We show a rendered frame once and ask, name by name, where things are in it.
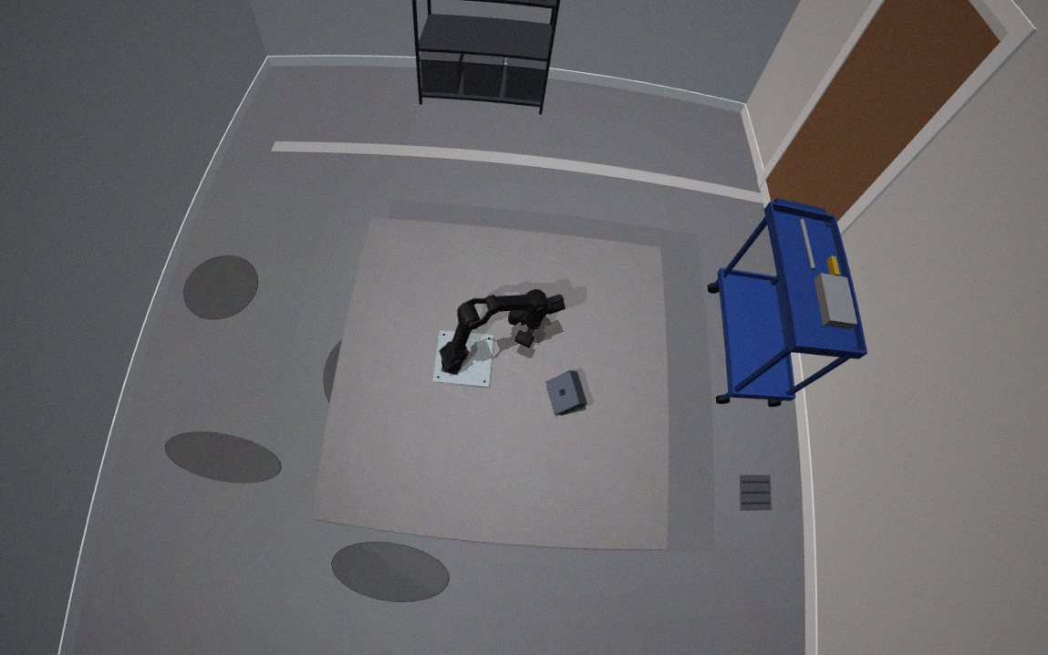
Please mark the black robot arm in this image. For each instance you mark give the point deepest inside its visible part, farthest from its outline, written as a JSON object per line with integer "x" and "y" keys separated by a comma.
{"x": 532, "y": 305}

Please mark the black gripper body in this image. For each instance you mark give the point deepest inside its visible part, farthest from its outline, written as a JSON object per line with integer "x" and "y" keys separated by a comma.
{"x": 524, "y": 338}

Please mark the grey sloped panel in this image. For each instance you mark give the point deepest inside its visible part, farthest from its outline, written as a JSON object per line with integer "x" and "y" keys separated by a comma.
{"x": 566, "y": 393}

